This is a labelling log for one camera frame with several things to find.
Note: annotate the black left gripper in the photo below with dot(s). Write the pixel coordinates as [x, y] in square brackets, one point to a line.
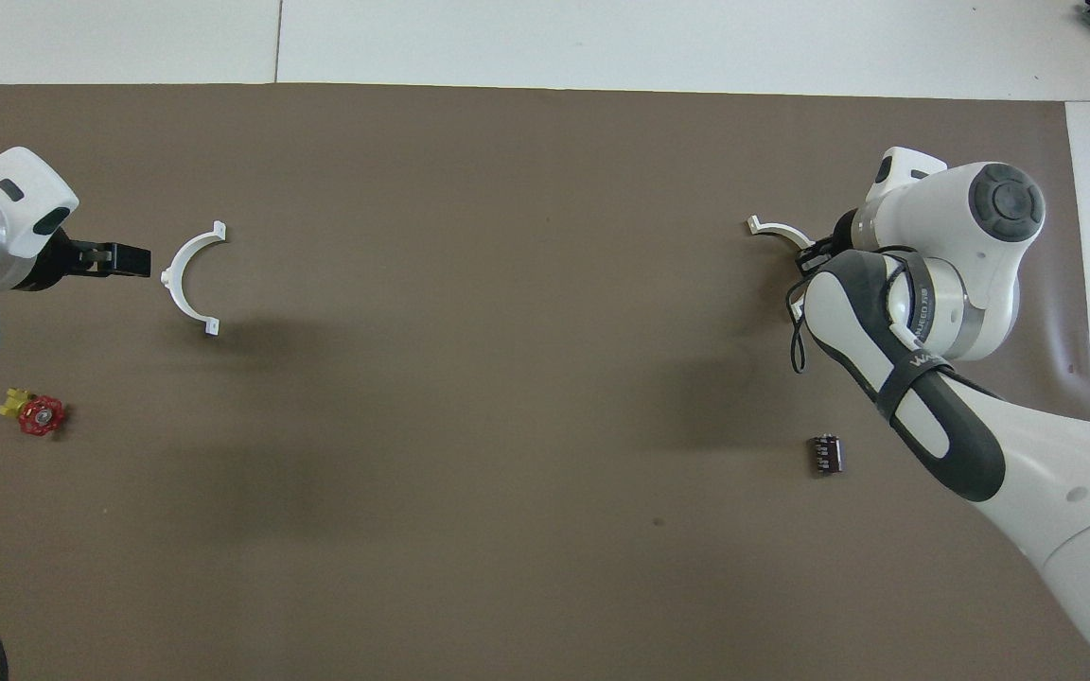
[53, 265]

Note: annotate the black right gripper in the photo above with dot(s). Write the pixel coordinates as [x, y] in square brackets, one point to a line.
[846, 230]

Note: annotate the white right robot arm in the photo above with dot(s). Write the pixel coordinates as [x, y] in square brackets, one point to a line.
[980, 284]

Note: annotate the red yellow valve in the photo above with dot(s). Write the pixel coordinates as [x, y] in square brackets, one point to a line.
[41, 416]

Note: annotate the small dark connector block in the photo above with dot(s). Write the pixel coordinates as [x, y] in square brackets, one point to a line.
[826, 455]

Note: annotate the brown table mat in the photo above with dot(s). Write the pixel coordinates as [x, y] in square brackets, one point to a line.
[545, 236]

